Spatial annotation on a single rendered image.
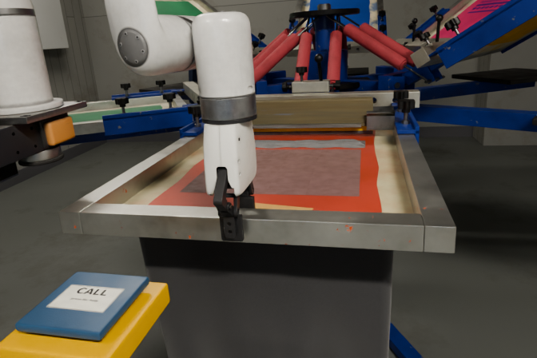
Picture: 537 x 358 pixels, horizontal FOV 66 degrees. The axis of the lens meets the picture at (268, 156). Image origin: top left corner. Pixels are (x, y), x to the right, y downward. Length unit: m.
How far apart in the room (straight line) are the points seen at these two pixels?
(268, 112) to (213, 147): 0.64
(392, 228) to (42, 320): 0.42
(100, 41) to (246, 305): 5.13
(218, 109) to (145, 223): 0.22
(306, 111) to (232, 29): 0.65
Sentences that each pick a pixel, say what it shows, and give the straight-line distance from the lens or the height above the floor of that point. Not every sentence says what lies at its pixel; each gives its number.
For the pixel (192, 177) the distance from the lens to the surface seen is 0.90.
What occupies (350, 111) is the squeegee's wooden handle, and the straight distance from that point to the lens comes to 1.13.
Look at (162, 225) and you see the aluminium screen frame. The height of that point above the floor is 0.97.
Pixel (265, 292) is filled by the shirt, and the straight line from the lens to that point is 0.75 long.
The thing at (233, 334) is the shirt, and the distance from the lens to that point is 0.83.
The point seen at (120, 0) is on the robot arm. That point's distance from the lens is 0.54.
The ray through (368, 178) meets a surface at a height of 0.96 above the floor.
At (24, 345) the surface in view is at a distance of 0.52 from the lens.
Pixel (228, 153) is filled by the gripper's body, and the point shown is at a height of 1.09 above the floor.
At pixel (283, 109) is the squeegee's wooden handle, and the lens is 1.15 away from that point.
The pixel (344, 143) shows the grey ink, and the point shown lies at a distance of 1.05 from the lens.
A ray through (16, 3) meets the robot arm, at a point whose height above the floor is 1.31.
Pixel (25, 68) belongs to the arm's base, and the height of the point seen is 1.21.
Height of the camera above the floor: 1.24
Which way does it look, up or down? 16 degrees down
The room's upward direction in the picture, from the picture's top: 4 degrees counter-clockwise
